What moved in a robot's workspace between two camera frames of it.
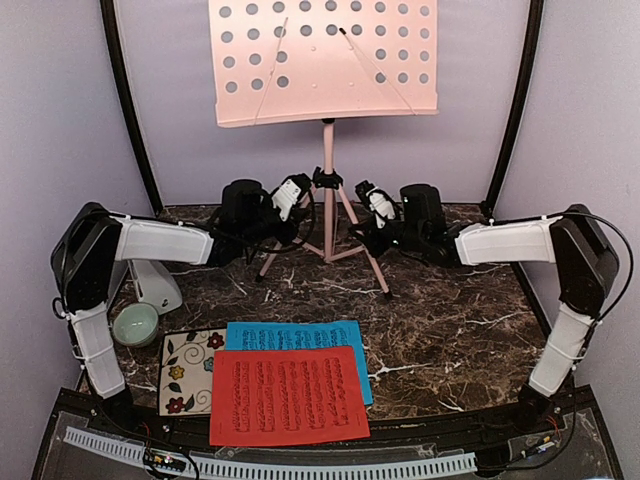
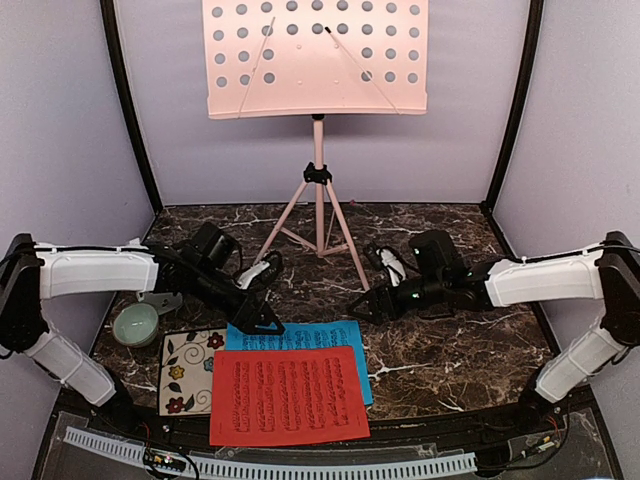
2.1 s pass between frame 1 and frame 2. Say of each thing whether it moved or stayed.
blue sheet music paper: stayed
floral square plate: stayed
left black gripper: moved
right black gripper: moved
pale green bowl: stayed
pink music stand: moved
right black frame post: stayed
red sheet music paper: stayed
